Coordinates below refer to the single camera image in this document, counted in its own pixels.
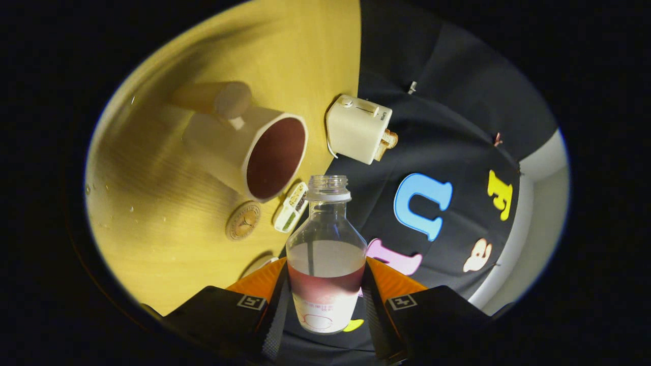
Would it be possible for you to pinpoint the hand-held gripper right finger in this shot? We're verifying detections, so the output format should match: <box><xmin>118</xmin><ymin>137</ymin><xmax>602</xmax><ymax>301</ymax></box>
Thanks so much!
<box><xmin>362</xmin><ymin>256</ymin><xmax>491</xmax><ymax>364</ymax></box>

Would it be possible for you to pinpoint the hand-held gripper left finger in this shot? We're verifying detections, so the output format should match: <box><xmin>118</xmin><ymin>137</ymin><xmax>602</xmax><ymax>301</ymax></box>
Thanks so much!
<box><xmin>163</xmin><ymin>257</ymin><xmax>291</xmax><ymax>364</ymax></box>

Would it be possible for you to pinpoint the clear juice bottle pink label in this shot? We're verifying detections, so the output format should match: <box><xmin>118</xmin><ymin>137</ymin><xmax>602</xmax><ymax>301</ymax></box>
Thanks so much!
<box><xmin>286</xmin><ymin>175</ymin><xmax>368</xmax><ymax>334</ymax></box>

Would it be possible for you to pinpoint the round wooden coaster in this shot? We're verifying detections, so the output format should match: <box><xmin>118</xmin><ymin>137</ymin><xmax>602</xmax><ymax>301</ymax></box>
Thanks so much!
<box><xmin>226</xmin><ymin>201</ymin><xmax>261</xmax><ymax>241</ymax></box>

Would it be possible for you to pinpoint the cream cup wooden handle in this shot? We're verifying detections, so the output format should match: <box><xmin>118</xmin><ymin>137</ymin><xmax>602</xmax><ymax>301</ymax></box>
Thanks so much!
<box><xmin>170</xmin><ymin>81</ymin><xmax>309</xmax><ymax>203</ymax></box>

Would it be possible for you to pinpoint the white plate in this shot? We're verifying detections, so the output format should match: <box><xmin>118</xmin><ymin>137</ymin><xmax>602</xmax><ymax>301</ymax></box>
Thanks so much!
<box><xmin>252</xmin><ymin>257</ymin><xmax>280</xmax><ymax>278</ymax></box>

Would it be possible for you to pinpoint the white divided grain dish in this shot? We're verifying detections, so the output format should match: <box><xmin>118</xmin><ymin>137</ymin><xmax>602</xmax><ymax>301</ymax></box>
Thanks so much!
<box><xmin>274</xmin><ymin>182</ymin><xmax>309</xmax><ymax>233</ymax></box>

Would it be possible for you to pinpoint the wooden table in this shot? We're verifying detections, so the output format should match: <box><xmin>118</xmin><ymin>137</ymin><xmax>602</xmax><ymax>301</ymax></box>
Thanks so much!
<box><xmin>85</xmin><ymin>0</ymin><xmax>363</xmax><ymax>317</ymax></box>

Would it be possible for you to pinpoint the cream toaster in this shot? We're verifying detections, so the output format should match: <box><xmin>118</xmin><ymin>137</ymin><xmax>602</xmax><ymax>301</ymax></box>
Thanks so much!
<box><xmin>326</xmin><ymin>95</ymin><xmax>392</xmax><ymax>165</ymax></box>

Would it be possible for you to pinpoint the black backdrop cloth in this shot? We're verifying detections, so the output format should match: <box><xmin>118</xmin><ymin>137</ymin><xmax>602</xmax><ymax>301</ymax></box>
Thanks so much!
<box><xmin>277</xmin><ymin>0</ymin><xmax>558</xmax><ymax>364</ymax></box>

